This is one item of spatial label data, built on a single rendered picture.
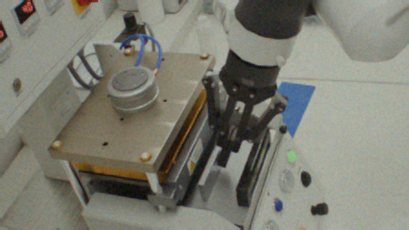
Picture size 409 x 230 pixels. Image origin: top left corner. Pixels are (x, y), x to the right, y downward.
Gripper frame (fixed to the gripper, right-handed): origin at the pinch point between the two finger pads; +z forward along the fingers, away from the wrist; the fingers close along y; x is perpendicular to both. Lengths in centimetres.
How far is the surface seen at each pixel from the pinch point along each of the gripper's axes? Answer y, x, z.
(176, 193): -4.3, -11.7, 0.5
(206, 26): -21, 62, 24
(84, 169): -20.3, -10.0, 6.0
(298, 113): 11, 42, 25
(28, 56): -32.3, -5.4, -9.3
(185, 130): -7.2, -0.5, -0.9
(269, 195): 9.4, 0.5, 8.5
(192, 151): -4.8, -4.1, -0.9
